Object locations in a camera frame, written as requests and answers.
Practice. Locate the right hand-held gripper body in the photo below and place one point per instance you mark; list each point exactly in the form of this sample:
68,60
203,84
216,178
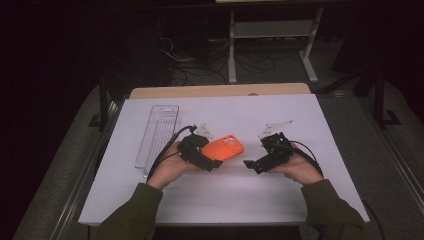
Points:
276,151

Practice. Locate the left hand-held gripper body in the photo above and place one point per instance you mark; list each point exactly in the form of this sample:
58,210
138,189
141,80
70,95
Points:
195,150

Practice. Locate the orange phone case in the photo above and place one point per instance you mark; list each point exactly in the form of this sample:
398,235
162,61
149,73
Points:
221,149

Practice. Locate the clear plastic packaging box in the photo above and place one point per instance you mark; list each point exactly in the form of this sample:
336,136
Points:
156,133

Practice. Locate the person's right hand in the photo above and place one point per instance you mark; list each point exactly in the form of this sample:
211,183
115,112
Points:
300,168

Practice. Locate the person's left hand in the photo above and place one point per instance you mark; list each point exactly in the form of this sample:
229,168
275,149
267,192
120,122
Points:
168,170

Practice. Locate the white table board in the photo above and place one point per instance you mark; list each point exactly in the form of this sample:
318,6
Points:
233,196

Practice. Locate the wooden table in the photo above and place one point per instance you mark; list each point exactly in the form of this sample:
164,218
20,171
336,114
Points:
200,90

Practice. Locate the black metal stand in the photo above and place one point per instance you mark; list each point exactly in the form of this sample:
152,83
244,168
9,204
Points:
379,100
103,106

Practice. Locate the white metal desk frame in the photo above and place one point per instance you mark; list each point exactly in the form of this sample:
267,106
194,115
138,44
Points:
273,29

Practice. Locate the aluminium rail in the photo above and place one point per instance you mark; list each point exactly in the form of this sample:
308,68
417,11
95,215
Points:
396,160
83,186

